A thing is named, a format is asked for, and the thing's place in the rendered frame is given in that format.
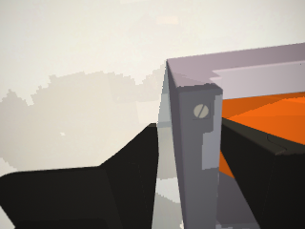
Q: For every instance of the orange l-shaped part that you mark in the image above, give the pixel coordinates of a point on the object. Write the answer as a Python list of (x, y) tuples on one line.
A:
[(282, 115)]

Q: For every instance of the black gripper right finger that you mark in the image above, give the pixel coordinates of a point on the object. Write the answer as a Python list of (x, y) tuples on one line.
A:
[(270, 172)]

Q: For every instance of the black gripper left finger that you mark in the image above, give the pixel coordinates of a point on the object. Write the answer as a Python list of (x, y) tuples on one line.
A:
[(121, 190)]

